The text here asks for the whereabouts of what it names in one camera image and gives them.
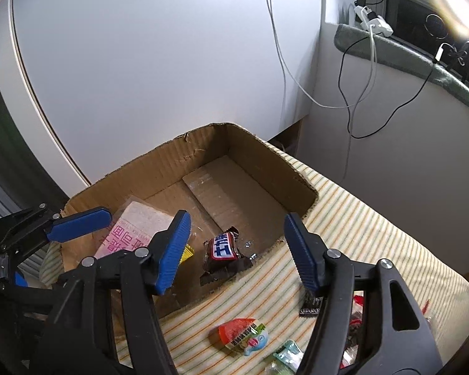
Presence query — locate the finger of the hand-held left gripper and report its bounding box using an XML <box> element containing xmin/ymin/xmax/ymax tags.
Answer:
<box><xmin>0</xmin><ymin>271</ymin><xmax>61</xmax><ymax>314</ymax></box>
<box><xmin>0</xmin><ymin>203</ymin><xmax>113</xmax><ymax>260</ymax></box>

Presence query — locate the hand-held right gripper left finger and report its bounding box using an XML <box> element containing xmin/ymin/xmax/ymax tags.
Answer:
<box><xmin>31</xmin><ymin>210</ymin><xmax>192</xmax><ymax>375</ymax></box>

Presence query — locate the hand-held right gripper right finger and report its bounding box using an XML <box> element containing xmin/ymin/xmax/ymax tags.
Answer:
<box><xmin>283</xmin><ymin>212</ymin><xmax>444</xmax><ymax>375</ymax></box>

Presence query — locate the pink snack packet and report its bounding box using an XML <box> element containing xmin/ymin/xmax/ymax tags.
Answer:
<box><xmin>92</xmin><ymin>200</ymin><xmax>174</xmax><ymax>260</ymax></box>

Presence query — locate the brown chocolate bar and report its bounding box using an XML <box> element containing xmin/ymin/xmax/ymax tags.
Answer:
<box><xmin>199</xmin><ymin>227</ymin><xmax>255</xmax><ymax>288</ymax></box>

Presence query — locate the small black snack packet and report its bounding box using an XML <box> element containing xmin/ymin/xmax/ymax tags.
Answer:
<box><xmin>299</xmin><ymin>289</ymin><xmax>325</xmax><ymax>317</ymax></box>

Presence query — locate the brown cardboard box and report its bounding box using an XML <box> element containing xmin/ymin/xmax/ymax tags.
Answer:
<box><xmin>60</xmin><ymin>122</ymin><xmax>318</xmax><ymax>319</ymax></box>

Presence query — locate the green snack packet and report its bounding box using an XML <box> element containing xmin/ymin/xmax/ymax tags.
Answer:
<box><xmin>266</xmin><ymin>340</ymin><xmax>303</xmax><ymax>373</ymax></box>

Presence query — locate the white cabinet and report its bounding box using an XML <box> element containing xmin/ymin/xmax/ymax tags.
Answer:
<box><xmin>0</xmin><ymin>0</ymin><xmax>325</xmax><ymax>200</ymax></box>

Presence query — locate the grey-green sill cushion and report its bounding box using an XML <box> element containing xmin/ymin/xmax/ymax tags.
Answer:
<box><xmin>333</xmin><ymin>23</ymin><xmax>469</xmax><ymax>118</ymax></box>

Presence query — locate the white power strip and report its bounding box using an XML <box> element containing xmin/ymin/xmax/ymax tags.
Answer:
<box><xmin>354</xmin><ymin>5</ymin><xmax>393</xmax><ymax>35</ymax></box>

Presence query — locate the window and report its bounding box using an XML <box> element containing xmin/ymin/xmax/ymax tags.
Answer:
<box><xmin>356</xmin><ymin>0</ymin><xmax>469</xmax><ymax>87</ymax></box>

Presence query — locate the black cable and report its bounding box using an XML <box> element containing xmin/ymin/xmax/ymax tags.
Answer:
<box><xmin>338</xmin><ymin>0</ymin><xmax>442</xmax><ymax>140</ymax></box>

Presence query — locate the white cable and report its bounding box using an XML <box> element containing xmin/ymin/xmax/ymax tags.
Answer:
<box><xmin>260</xmin><ymin>0</ymin><xmax>378</xmax><ymax>180</ymax></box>

